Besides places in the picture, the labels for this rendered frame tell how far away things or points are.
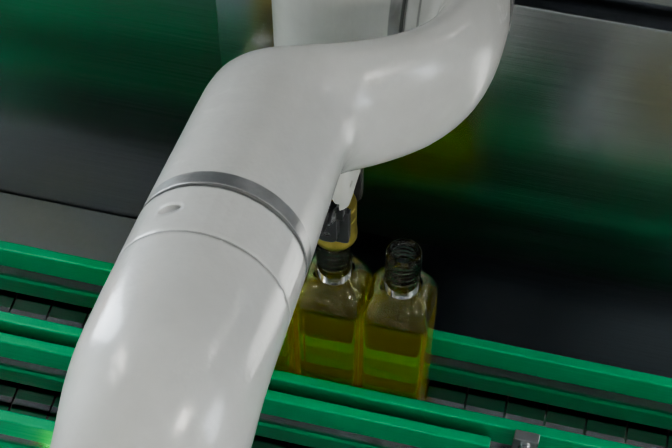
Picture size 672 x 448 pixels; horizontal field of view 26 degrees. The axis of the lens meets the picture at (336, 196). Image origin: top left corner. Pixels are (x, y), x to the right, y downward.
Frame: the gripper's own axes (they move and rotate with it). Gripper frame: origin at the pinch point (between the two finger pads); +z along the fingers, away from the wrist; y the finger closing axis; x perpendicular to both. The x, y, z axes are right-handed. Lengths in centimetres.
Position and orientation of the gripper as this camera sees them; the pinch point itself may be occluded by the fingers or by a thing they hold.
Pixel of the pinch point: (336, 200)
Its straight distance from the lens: 113.2
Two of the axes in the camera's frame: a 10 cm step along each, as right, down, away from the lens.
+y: -2.4, 7.9, -5.7
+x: 9.7, 2.0, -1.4
